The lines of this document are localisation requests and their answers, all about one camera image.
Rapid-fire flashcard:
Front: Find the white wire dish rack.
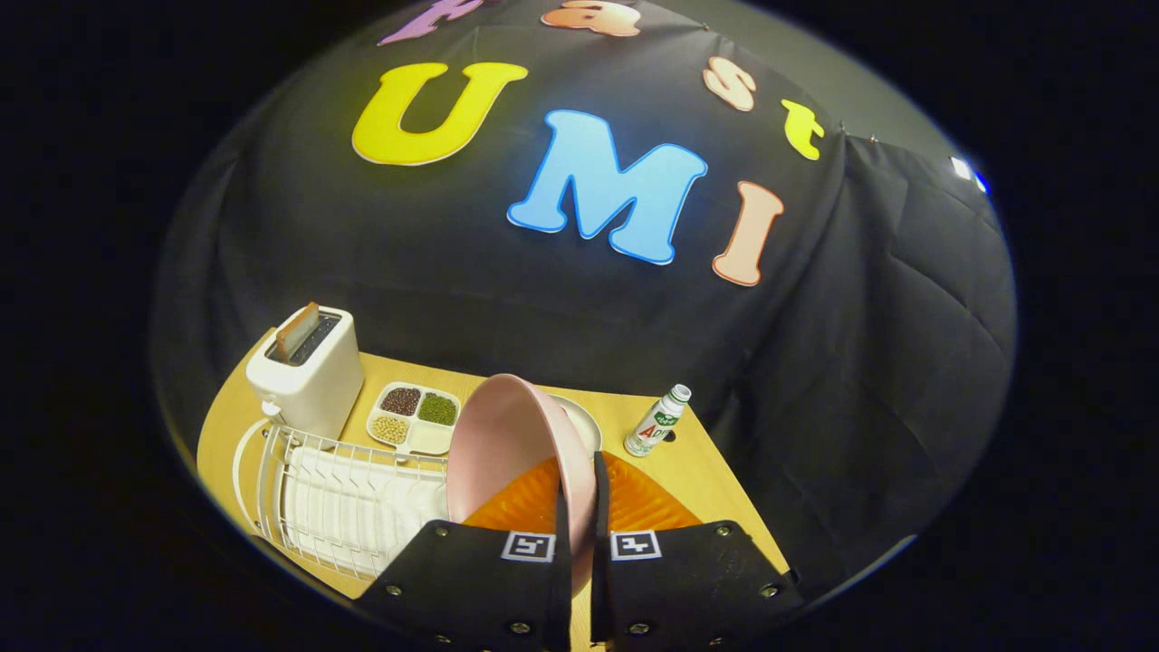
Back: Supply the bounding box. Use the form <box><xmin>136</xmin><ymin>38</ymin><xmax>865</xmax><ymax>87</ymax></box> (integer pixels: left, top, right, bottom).
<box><xmin>233</xmin><ymin>418</ymin><xmax>451</xmax><ymax>580</ymax></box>

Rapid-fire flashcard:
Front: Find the pink plate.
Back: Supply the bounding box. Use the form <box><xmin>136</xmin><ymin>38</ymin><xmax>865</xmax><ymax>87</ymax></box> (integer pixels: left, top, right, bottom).
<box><xmin>446</xmin><ymin>373</ymin><xmax>600</xmax><ymax>594</ymax></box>

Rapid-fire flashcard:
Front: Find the white toaster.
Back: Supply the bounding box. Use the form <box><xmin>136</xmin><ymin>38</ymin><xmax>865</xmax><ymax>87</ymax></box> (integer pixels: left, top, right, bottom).
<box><xmin>245</xmin><ymin>306</ymin><xmax>365</xmax><ymax>442</ymax></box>

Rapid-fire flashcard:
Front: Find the white divided dish with beans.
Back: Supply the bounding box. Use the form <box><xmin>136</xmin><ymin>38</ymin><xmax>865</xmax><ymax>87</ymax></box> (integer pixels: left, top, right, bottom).
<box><xmin>366</xmin><ymin>381</ymin><xmax>462</xmax><ymax>456</ymax></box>

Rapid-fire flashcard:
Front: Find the toast slice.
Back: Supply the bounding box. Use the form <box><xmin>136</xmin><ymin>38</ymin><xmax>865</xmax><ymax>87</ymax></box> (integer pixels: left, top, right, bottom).
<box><xmin>275</xmin><ymin>302</ymin><xmax>321</xmax><ymax>360</ymax></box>

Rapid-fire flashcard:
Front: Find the white bottle with green label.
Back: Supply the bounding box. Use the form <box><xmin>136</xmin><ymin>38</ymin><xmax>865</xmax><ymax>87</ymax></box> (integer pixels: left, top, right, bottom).
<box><xmin>623</xmin><ymin>384</ymin><xmax>693</xmax><ymax>458</ymax></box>

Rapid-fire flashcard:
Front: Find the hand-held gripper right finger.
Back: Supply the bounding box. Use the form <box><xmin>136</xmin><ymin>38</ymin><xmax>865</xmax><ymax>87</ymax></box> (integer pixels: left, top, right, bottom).
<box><xmin>590</xmin><ymin>451</ymin><xmax>805</xmax><ymax>648</ymax></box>

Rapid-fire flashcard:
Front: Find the beige plate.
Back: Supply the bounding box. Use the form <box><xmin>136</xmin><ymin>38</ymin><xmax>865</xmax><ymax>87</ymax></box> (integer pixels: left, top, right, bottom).
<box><xmin>548</xmin><ymin>394</ymin><xmax>603</xmax><ymax>458</ymax></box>

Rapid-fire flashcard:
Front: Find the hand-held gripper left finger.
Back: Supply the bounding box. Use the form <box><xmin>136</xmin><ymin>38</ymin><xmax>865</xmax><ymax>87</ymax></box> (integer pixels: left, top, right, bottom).
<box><xmin>358</xmin><ymin>457</ymin><xmax>573</xmax><ymax>652</ymax></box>

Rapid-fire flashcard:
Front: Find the black backdrop cloth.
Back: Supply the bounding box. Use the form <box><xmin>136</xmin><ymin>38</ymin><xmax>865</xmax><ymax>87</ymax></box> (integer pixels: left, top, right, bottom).
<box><xmin>149</xmin><ymin>0</ymin><xmax>1017</xmax><ymax>599</ymax></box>

